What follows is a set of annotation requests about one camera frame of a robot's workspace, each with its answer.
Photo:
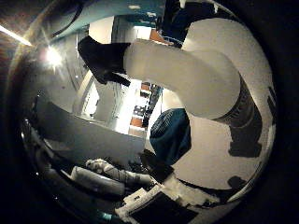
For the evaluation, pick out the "round ceiling lamp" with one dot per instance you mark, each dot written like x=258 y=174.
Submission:
x=53 y=57

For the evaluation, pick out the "ceiling light strip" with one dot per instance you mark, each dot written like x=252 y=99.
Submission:
x=14 y=34

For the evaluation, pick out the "blue cloth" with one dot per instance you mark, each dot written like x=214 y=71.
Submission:
x=169 y=137

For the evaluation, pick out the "white spray bottle black head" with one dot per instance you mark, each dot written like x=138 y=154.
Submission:
x=174 y=71

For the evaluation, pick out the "wooden shelf rack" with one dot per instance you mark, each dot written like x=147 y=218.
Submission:
x=138 y=121

